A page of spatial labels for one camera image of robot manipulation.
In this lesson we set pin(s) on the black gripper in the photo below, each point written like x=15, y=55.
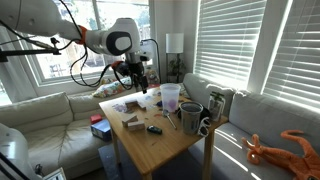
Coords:
x=137, y=70

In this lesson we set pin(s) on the blue toy car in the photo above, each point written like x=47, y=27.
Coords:
x=159, y=104

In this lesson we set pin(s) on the teal toy car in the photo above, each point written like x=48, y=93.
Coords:
x=154, y=130

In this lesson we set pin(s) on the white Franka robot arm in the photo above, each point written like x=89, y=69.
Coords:
x=120, y=36

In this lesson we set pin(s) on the colourful toy figure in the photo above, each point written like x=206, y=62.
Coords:
x=152, y=77

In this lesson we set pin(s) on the pale wooden block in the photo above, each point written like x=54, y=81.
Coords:
x=128, y=119
x=141, y=106
x=136, y=126

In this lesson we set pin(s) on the floral pillow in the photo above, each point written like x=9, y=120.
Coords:
x=110, y=89

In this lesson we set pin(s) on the translucent plastic cup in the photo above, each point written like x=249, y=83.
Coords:
x=170, y=96

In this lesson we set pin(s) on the arc lamp white shade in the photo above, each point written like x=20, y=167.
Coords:
x=151, y=50

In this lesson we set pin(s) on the orange sticker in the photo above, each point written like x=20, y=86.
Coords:
x=158, y=115

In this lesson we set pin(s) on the metal spoon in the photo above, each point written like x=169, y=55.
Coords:
x=166, y=113

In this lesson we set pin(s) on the potted plant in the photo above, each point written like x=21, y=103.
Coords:
x=175, y=66

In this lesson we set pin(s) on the floor lamp white shade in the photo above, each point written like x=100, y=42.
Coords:
x=174, y=42

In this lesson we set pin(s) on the red box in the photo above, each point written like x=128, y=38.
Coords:
x=96, y=119

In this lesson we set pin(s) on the blue box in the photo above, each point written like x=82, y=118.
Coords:
x=101, y=130

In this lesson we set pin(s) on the light wooden table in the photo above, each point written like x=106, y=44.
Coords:
x=156, y=143

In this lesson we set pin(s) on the grey steel tumbler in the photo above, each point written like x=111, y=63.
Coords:
x=190, y=121

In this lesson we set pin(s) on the white framed sunglasses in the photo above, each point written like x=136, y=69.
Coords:
x=201, y=131

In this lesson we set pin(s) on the snack pouch green top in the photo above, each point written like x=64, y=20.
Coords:
x=216, y=106

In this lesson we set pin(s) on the dark blue rug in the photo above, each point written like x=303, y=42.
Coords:
x=173, y=168

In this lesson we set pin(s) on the white window blinds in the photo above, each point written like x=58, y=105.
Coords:
x=230, y=40
x=296, y=60

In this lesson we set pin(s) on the white leather sofa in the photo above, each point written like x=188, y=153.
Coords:
x=50, y=133

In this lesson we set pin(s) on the white framed panel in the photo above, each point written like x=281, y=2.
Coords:
x=55, y=175

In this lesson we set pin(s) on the grey fabric sofa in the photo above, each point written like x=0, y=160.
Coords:
x=266, y=116

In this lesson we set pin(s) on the orange octopus plush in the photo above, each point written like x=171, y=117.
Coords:
x=293, y=160

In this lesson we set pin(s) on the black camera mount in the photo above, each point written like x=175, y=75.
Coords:
x=30, y=52

